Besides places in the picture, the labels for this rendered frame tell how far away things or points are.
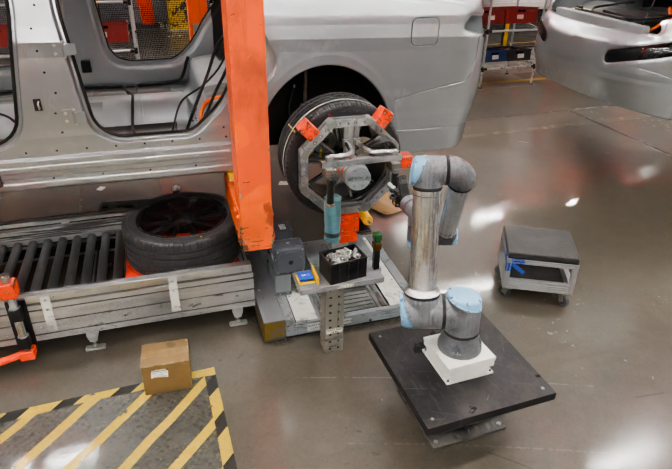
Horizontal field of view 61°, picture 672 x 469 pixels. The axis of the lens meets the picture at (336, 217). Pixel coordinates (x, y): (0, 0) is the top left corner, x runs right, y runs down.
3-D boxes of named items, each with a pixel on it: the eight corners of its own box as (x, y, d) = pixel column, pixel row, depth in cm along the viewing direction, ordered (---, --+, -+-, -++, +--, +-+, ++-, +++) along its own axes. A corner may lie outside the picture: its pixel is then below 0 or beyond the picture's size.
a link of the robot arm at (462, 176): (480, 149, 219) (454, 229, 278) (447, 149, 219) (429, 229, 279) (482, 175, 213) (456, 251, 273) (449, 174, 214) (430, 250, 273)
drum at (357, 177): (358, 174, 313) (359, 150, 306) (371, 190, 295) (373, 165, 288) (333, 177, 309) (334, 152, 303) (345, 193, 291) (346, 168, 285)
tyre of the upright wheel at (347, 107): (357, 210, 354) (404, 113, 333) (371, 228, 334) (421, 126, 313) (259, 181, 325) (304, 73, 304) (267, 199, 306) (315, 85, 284)
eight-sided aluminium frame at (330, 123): (390, 203, 328) (396, 111, 302) (394, 208, 322) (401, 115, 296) (298, 214, 313) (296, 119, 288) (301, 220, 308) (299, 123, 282)
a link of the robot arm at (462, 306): (482, 339, 237) (486, 303, 230) (441, 337, 238) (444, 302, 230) (476, 317, 251) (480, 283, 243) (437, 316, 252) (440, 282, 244)
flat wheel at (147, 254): (215, 214, 377) (212, 181, 366) (261, 259, 329) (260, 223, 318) (113, 241, 344) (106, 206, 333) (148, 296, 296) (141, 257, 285)
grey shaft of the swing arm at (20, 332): (40, 352, 289) (16, 269, 266) (38, 359, 285) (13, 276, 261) (20, 355, 287) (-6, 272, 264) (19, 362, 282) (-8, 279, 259)
